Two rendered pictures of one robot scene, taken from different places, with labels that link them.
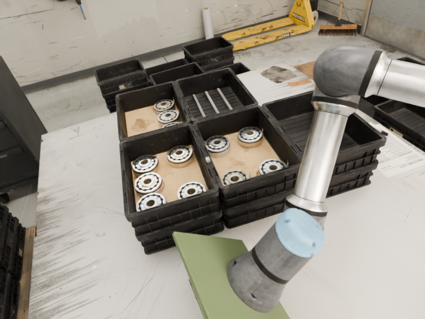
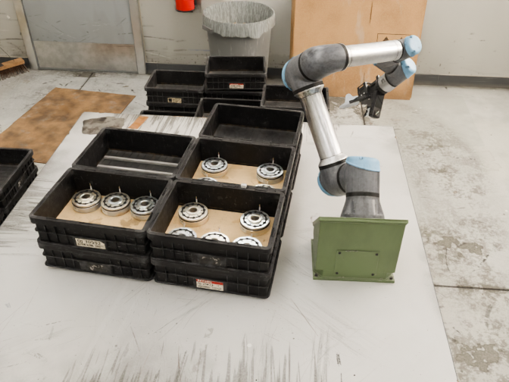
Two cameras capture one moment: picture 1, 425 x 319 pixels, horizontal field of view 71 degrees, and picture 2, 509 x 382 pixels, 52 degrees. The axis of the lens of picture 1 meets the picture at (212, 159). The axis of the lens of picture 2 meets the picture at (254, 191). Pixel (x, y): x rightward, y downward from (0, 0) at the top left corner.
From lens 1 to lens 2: 146 cm
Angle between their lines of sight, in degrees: 53
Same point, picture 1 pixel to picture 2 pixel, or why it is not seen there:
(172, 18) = not seen: outside the picture
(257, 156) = (240, 175)
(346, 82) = (338, 64)
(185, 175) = (220, 221)
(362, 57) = (338, 48)
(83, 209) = (152, 343)
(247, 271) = (366, 204)
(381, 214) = not seen: hidden behind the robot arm
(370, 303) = (383, 202)
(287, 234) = (369, 163)
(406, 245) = not seen: hidden behind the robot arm
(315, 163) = (329, 128)
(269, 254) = (369, 183)
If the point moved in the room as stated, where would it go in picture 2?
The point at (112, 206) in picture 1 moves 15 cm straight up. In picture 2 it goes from (173, 314) to (168, 281)
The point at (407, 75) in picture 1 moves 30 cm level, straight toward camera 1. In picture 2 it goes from (358, 50) to (420, 82)
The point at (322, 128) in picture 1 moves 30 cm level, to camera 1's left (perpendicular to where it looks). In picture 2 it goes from (320, 104) to (295, 145)
